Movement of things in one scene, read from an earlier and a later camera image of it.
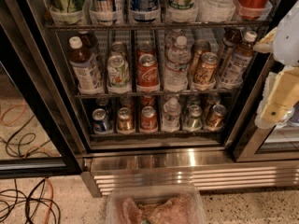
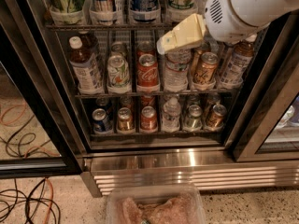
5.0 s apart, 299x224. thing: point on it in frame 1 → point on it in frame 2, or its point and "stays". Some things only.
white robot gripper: [290, 41] → [234, 16]
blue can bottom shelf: [100, 123] stays
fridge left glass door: [39, 133] stays
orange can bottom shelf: [216, 120] stays
